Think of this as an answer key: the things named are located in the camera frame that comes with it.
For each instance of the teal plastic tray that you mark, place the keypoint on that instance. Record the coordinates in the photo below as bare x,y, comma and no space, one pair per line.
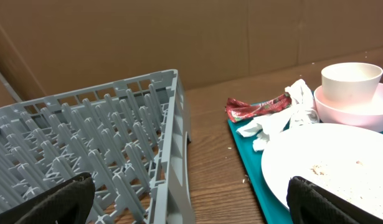
256,168

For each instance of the white round plate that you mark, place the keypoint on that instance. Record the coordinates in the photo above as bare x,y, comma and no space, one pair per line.
331,158

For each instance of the cream plastic cup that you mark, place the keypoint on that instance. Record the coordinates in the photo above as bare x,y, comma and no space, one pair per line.
350,82

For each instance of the red snack wrapper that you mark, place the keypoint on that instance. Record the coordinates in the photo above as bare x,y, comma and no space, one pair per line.
238,111

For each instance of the white paper napkin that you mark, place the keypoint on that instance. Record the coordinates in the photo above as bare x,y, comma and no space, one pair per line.
301,111

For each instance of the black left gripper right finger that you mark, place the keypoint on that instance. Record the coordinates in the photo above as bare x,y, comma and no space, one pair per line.
308,203

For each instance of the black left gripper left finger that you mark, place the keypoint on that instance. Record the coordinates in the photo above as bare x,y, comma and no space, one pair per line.
68,202

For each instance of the pink plastic bowl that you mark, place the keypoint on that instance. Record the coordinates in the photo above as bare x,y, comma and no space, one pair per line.
368,115

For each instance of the grey dishwasher rack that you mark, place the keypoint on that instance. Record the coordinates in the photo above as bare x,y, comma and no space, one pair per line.
131,135

